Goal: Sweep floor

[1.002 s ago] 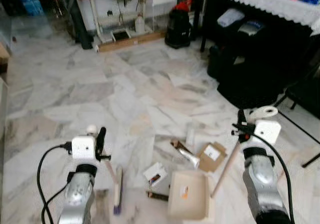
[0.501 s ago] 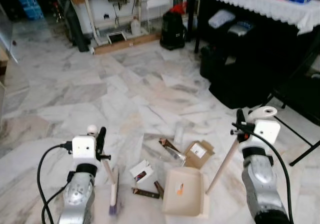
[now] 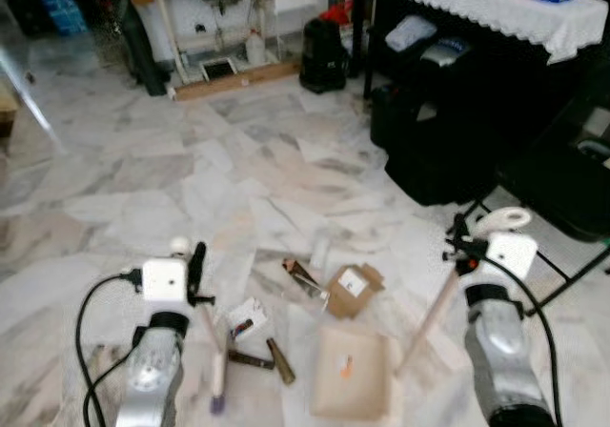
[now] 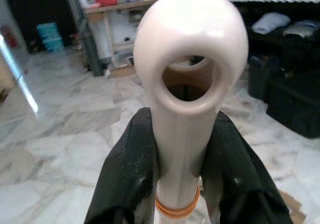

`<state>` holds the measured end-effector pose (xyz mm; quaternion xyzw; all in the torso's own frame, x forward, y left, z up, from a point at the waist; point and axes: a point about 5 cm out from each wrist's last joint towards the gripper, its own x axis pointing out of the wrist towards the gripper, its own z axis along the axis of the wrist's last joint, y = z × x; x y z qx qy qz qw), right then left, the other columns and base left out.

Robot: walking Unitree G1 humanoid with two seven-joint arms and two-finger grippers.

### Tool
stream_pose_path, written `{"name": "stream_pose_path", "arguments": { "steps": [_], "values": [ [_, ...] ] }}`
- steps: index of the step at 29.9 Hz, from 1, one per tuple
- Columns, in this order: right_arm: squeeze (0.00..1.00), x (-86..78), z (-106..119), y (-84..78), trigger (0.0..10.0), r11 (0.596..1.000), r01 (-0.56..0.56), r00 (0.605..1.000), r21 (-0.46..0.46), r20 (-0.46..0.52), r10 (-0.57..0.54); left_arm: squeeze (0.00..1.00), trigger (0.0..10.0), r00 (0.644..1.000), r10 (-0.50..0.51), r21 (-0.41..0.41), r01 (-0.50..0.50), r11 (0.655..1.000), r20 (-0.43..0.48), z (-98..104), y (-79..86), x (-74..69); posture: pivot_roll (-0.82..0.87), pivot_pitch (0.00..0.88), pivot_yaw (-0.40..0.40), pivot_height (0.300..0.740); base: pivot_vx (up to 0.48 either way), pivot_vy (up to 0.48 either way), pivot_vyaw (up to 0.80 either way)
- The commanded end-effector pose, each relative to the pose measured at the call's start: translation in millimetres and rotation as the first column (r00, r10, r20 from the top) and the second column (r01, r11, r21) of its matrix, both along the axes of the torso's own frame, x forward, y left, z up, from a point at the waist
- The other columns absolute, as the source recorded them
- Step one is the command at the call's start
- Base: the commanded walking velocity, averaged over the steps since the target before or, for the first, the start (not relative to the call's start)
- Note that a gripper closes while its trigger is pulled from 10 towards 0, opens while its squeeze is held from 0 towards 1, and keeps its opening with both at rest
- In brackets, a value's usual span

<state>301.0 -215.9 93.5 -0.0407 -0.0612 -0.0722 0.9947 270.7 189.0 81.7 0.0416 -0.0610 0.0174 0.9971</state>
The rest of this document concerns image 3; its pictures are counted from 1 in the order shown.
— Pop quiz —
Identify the large black bag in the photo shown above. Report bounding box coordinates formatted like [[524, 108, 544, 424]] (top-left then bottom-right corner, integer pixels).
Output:
[[369, 53, 511, 208]]

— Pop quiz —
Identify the black folding chair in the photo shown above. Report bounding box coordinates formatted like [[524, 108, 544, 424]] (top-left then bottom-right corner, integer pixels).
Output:
[[467, 60, 610, 315]]

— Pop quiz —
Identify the white plastic jug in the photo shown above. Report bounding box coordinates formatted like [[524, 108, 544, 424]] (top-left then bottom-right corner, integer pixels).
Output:
[[245, 29, 268, 66]]

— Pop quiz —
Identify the silver metal bar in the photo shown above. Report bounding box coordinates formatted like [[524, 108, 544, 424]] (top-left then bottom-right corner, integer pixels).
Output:
[[0, 44, 66, 153]]

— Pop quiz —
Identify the white plastic bag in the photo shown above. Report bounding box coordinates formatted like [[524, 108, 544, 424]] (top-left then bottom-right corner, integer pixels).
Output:
[[385, 14, 440, 53]]

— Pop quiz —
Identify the white printed carton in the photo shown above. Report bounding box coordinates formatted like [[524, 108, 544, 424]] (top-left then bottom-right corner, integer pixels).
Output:
[[225, 297, 272, 343]]

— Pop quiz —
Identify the beige long-handled dustpan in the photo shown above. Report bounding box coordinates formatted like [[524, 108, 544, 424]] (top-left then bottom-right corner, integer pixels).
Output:
[[309, 207, 534, 422]]

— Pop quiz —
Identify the red cloth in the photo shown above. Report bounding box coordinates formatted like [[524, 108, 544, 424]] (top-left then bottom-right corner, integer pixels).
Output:
[[319, 0, 354, 26]]

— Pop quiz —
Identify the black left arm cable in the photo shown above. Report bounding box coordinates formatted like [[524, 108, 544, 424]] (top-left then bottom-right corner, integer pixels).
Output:
[[74, 270, 144, 427]]

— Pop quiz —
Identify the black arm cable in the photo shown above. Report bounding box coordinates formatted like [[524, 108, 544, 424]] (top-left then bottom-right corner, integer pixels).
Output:
[[443, 246, 565, 427], [74, 270, 144, 427]]

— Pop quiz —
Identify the brown flattened cardboard box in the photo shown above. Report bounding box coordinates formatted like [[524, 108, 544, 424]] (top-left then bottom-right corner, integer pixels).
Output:
[[325, 262, 386, 319]]

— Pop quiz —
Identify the beige broom with purple bristles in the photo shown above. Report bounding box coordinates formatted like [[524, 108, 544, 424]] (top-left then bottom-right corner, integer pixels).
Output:
[[169, 237, 232, 418]]

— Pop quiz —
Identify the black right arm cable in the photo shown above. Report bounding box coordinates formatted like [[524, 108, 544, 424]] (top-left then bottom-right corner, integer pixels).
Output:
[[443, 246, 565, 427]]

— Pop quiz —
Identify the grey shiny bag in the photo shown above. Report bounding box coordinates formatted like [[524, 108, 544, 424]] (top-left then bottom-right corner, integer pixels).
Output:
[[419, 36, 475, 69]]

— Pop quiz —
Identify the table with white lace cloth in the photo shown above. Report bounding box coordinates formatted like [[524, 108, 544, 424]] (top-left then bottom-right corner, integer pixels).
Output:
[[340, 0, 610, 63]]

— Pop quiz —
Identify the dark brown wrapper strip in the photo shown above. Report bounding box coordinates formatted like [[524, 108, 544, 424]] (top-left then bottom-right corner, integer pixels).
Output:
[[227, 348, 276, 370]]

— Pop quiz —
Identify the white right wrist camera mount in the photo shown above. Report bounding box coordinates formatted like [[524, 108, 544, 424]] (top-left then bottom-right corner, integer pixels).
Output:
[[467, 232, 539, 283]]

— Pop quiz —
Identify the brown foil wrapper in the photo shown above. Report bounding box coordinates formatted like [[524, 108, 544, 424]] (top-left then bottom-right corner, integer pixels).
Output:
[[282, 256, 331, 303], [266, 337, 297, 386]]

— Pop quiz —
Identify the black canister appliance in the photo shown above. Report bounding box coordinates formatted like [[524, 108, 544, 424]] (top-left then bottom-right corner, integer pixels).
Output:
[[299, 15, 352, 95]]

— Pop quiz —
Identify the blue plastic crate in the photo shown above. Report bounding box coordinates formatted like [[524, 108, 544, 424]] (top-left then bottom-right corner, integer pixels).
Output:
[[33, 0, 79, 37]]

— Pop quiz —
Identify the wooden sewing machine table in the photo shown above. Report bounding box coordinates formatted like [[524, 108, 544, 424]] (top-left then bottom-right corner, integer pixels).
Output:
[[119, 0, 332, 103]]

